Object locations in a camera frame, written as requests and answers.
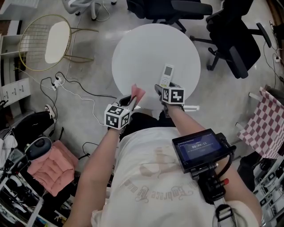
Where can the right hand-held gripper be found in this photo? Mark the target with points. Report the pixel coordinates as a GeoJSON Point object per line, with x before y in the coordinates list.
{"type": "Point", "coordinates": [173, 95]}

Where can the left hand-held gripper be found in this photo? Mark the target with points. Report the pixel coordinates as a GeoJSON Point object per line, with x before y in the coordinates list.
{"type": "Point", "coordinates": [116, 116]}

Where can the pink cloth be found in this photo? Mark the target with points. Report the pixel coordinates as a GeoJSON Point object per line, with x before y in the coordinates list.
{"type": "Point", "coordinates": [138, 92]}

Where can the white remote control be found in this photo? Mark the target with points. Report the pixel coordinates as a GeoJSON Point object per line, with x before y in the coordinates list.
{"type": "Point", "coordinates": [166, 74]}

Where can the person's left forearm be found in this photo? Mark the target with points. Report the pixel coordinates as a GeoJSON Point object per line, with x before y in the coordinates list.
{"type": "Point", "coordinates": [95, 168]}

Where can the person's right forearm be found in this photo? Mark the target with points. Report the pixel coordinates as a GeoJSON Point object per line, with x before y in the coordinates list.
{"type": "Point", "coordinates": [199, 133]}

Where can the red white checked cloth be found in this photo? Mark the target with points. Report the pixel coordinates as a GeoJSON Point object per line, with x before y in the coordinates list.
{"type": "Point", "coordinates": [264, 124]}

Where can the person's black trousers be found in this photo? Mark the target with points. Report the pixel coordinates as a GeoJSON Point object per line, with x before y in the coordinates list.
{"type": "Point", "coordinates": [144, 122]}

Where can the black chest-mounted monitor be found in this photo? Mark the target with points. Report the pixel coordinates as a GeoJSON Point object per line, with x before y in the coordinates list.
{"type": "Point", "coordinates": [197, 148]}

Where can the white power strip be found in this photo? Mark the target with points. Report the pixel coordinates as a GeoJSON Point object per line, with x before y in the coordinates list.
{"type": "Point", "coordinates": [57, 83]}

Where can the black office chair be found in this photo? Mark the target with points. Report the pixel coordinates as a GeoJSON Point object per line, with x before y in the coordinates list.
{"type": "Point", "coordinates": [168, 11]}
{"type": "Point", "coordinates": [235, 37]}

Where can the person's white t-shirt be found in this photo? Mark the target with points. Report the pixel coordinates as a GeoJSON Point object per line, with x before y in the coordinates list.
{"type": "Point", "coordinates": [155, 188]}

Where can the pink quilted cushion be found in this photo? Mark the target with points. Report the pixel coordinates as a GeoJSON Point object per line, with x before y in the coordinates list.
{"type": "Point", "coordinates": [53, 166]}

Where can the black grey handheld appliance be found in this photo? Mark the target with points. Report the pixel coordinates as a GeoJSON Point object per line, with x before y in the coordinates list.
{"type": "Point", "coordinates": [38, 146]}

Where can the white office chair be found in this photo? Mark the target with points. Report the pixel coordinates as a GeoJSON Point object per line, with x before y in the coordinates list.
{"type": "Point", "coordinates": [88, 6]}

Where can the white drawer cabinet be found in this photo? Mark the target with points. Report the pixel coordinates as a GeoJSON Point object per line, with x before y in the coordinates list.
{"type": "Point", "coordinates": [13, 66]}

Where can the white wall socket strip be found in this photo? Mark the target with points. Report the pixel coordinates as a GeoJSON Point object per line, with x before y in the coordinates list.
{"type": "Point", "coordinates": [277, 58]}

